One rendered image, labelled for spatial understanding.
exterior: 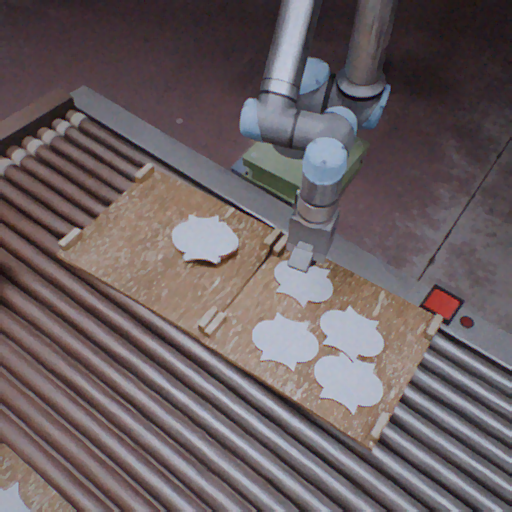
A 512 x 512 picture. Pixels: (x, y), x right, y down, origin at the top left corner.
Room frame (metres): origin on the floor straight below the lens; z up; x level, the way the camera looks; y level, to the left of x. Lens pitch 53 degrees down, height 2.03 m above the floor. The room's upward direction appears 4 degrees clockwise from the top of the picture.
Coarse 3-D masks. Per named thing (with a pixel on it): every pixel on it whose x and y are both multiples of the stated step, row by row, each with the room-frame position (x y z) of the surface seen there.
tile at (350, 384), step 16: (320, 368) 0.55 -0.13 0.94; (336, 368) 0.55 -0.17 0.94; (352, 368) 0.55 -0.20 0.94; (368, 368) 0.56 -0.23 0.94; (320, 384) 0.51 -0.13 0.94; (336, 384) 0.51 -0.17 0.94; (352, 384) 0.52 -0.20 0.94; (368, 384) 0.52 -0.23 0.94; (336, 400) 0.48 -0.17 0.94; (352, 400) 0.48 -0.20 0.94; (368, 400) 0.49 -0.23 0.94
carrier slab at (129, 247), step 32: (128, 192) 1.00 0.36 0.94; (160, 192) 1.01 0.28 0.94; (192, 192) 1.02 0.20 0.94; (96, 224) 0.89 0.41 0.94; (128, 224) 0.90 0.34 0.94; (160, 224) 0.91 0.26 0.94; (256, 224) 0.93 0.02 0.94; (64, 256) 0.79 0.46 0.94; (96, 256) 0.80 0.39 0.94; (128, 256) 0.80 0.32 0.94; (160, 256) 0.81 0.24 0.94; (224, 256) 0.82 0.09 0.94; (256, 256) 0.83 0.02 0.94; (128, 288) 0.71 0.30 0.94; (160, 288) 0.72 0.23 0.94; (192, 288) 0.73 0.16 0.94; (224, 288) 0.73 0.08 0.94; (192, 320) 0.64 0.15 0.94
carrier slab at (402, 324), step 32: (288, 256) 0.84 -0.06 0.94; (256, 288) 0.74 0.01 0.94; (352, 288) 0.76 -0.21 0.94; (256, 320) 0.65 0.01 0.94; (384, 320) 0.68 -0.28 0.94; (416, 320) 0.69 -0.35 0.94; (224, 352) 0.57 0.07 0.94; (256, 352) 0.58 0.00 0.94; (320, 352) 0.59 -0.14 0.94; (384, 352) 0.60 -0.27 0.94; (416, 352) 0.61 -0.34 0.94; (288, 384) 0.51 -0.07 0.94; (384, 384) 0.53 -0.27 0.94; (320, 416) 0.45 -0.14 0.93; (352, 416) 0.45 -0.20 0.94
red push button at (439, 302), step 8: (432, 296) 0.76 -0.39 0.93; (440, 296) 0.76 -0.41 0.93; (448, 296) 0.76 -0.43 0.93; (424, 304) 0.74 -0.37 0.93; (432, 304) 0.74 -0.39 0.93; (440, 304) 0.74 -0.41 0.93; (448, 304) 0.74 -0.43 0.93; (456, 304) 0.74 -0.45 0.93; (440, 312) 0.72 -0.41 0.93; (448, 312) 0.72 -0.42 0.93
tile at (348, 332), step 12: (336, 312) 0.68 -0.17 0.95; (348, 312) 0.69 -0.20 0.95; (324, 324) 0.65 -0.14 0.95; (336, 324) 0.65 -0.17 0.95; (348, 324) 0.66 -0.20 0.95; (360, 324) 0.66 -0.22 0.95; (372, 324) 0.66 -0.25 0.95; (336, 336) 0.62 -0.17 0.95; (348, 336) 0.62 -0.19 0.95; (360, 336) 0.63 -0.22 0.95; (372, 336) 0.63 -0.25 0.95; (336, 348) 0.59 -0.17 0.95; (348, 348) 0.59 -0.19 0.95; (360, 348) 0.60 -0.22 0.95; (372, 348) 0.60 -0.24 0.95
